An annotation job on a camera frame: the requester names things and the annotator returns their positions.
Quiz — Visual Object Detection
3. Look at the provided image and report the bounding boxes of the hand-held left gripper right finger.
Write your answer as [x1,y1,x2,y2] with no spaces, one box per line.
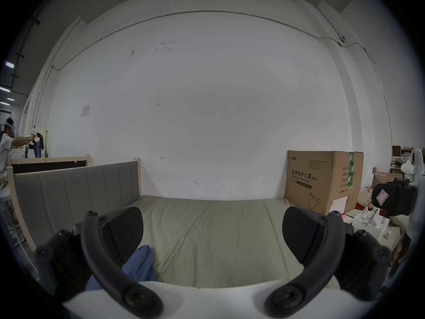
[264,206,393,318]

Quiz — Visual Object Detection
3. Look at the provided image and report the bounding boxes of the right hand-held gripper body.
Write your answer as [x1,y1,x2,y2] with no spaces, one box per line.
[371,148,425,266]

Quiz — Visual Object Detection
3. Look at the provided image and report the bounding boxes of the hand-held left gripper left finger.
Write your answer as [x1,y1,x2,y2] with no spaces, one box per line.
[34,206,164,318]

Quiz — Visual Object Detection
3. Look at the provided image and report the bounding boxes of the person's right hand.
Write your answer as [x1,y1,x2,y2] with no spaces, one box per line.
[390,234,412,269]

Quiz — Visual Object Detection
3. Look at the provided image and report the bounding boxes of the small brown cardboard carton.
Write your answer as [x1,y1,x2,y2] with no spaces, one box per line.
[372,172,404,192]

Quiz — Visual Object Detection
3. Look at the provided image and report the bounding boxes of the blue garment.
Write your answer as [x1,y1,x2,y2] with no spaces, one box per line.
[86,245,159,292]

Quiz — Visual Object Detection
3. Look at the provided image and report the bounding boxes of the white open box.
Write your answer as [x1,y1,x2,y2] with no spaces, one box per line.
[351,206,390,242]

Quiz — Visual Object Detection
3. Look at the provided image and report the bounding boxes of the grey padded headboard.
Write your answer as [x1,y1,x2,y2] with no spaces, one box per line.
[7,158,143,262]

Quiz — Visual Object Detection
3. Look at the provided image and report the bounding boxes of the large brown cardboard carton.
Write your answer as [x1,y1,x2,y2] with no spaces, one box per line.
[284,150,365,216]

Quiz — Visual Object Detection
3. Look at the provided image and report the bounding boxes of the bed with beige sheet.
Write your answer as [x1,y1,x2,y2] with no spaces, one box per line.
[121,195,346,290]

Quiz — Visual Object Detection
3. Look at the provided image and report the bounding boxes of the wooden bed frame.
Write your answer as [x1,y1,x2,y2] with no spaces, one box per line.
[8,154,91,174]

